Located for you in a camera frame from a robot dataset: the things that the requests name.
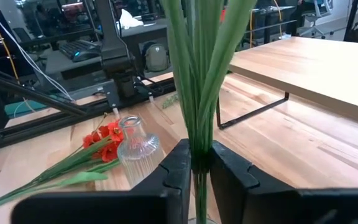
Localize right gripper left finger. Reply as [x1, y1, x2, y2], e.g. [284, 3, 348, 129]
[11, 139, 193, 224]

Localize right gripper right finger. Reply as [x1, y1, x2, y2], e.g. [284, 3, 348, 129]
[210, 140, 358, 224]

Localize clear ribbed glass vase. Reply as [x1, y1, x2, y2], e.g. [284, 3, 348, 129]
[116, 114, 165, 189]

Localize red artificial flower bunch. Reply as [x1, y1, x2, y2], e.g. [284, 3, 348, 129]
[0, 119, 126, 215]

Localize green grass stalk bunch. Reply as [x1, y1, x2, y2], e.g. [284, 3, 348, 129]
[160, 0, 257, 224]

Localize wooden shelf black legs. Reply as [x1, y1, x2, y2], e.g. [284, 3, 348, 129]
[215, 36, 358, 130]

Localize small green succulent plant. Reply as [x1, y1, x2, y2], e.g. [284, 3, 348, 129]
[161, 92, 180, 110]

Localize grey backpack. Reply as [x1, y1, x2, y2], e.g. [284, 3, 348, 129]
[144, 42, 171, 73]

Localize grey computer desk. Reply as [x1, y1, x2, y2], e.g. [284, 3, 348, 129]
[39, 18, 170, 83]

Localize black computer keyboard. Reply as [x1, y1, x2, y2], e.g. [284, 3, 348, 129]
[58, 39, 102, 62]

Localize white crumpled cloth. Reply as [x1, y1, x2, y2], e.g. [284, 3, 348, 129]
[116, 8, 145, 30]

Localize person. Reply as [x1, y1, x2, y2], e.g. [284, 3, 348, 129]
[285, 0, 311, 37]

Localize white office chair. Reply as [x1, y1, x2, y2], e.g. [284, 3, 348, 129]
[298, 0, 334, 40]

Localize black aluminium frame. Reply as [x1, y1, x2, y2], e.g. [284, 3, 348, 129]
[0, 62, 177, 156]

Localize white hanging cable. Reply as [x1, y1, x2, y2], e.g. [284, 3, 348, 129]
[0, 0, 76, 102]

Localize yellow cable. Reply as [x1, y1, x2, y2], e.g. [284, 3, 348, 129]
[0, 6, 20, 85]

